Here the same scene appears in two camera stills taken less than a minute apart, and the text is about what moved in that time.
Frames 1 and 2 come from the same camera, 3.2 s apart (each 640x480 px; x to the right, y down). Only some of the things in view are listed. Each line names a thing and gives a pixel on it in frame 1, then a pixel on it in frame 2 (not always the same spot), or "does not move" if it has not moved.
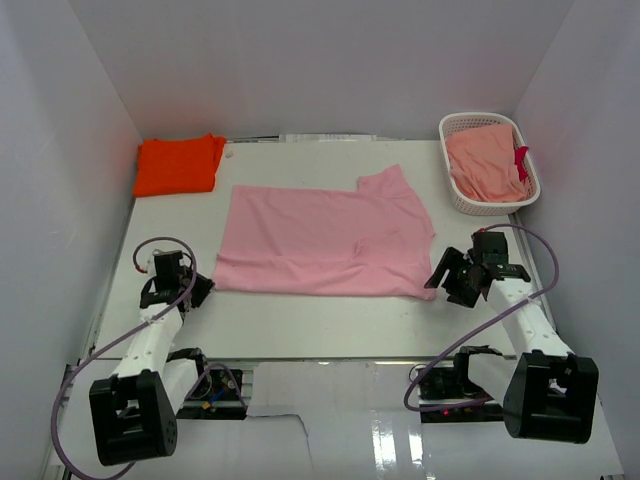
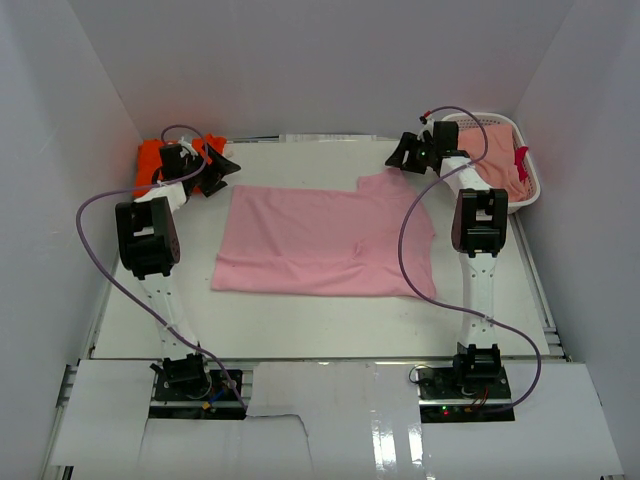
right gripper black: [453, 260] → [409, 143]
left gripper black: [203, 285] → [219, 167]
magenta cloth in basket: [519, 154] does not move
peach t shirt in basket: [484, 165] does not move
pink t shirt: [370, 242] does not move
